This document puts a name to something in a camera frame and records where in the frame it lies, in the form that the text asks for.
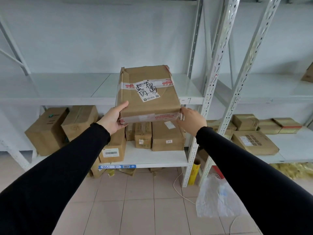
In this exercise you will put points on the person's right hand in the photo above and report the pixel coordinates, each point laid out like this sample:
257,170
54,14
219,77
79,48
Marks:
194,122

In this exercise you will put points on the person's left hand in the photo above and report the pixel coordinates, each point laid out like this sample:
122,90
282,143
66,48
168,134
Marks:
110,119

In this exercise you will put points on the person's right thumb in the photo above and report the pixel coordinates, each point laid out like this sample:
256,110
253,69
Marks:
187,109

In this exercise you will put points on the person's left thumb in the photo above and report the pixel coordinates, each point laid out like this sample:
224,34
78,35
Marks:
121,107

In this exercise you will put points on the person's left forearm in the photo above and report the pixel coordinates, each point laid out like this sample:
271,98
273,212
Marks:
56,178

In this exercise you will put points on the person's right forearm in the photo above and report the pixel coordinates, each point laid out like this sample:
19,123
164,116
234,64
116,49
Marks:
256,183

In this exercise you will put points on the small narrow cardboard box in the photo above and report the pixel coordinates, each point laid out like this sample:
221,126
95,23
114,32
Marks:
130,132

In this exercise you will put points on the wide cardboard box, small labels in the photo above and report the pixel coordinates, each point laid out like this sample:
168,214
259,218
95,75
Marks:
167,138

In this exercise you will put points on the printed upright cardboard box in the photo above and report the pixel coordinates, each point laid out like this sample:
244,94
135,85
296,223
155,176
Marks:
143,135

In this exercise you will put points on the cardboard box, white barcode label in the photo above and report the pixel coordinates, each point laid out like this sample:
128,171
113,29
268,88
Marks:
113,150

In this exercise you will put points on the large plain cardboard box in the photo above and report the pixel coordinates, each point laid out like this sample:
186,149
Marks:
79,121

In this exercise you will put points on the low cardboard box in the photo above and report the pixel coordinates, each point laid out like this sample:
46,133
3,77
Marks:
228,130

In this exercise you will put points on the small brown box under shelf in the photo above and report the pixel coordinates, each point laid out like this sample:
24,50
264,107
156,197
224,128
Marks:
203,155

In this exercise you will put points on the white metal shelf rack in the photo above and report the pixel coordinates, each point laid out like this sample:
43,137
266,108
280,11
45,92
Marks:
73,88
269,88

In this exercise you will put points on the small taped cardboard box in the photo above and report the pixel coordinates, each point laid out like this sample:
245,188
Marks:
245,122

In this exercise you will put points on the blue and white shelf label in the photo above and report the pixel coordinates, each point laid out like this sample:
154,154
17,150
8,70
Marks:
117,166

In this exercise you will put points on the yellow roll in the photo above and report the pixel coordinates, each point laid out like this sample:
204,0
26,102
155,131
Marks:
194,172

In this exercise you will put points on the flattened cardboard piece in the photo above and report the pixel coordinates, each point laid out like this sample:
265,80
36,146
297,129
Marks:
127,171

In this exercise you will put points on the cardboard box under shelf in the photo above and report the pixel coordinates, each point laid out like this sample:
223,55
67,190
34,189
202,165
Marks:
96,170

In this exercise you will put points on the red object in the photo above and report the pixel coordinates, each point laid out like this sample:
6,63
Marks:
218,171

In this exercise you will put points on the flat cardboard box, printed label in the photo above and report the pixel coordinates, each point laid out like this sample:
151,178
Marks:
255,143

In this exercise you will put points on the large cardboard box, green mark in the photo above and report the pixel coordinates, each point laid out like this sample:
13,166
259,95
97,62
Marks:
46,130

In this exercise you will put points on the cardboard box, yellow tape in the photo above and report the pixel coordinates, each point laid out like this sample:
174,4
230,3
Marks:
269,127

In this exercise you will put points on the clear plastic bag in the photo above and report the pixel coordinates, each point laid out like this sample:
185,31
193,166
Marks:
216,198

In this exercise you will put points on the cardboard box, red tape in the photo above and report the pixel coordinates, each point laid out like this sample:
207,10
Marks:
288,125

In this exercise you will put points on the yellow packing filler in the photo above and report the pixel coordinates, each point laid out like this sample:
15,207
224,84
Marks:
293,170

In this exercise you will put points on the brown cardboard box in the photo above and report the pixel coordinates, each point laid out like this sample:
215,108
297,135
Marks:
308,73

